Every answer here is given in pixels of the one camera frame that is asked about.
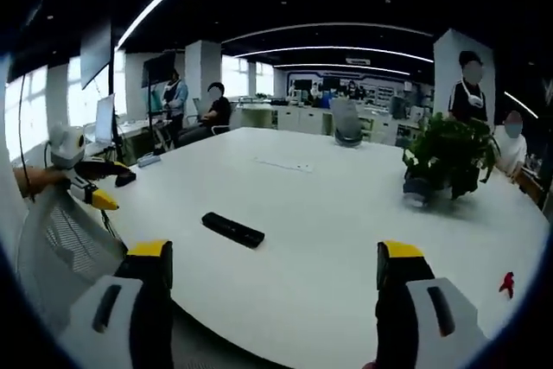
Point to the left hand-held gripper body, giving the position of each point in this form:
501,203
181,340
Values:
65,148

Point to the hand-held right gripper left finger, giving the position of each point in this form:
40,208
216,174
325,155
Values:
151,269

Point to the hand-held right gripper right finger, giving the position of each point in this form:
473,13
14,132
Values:
397,269

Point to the black remote control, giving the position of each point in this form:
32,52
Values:
233,230

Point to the black computer mouse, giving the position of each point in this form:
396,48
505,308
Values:
126,180

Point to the white power strip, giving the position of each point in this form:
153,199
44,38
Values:
149,160

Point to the grey mesh office chair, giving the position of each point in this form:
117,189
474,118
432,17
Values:
65,239

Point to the large screen on black stand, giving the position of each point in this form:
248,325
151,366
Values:
96,53

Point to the small red object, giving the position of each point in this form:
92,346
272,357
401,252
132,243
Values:
507,284

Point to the dark screen on stand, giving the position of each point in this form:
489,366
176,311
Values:
159,70

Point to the white office chair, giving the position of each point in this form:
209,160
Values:
221,129

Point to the potted green plant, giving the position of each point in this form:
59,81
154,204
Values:
453,153

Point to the white low cabinets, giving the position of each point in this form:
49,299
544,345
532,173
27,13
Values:
298,117

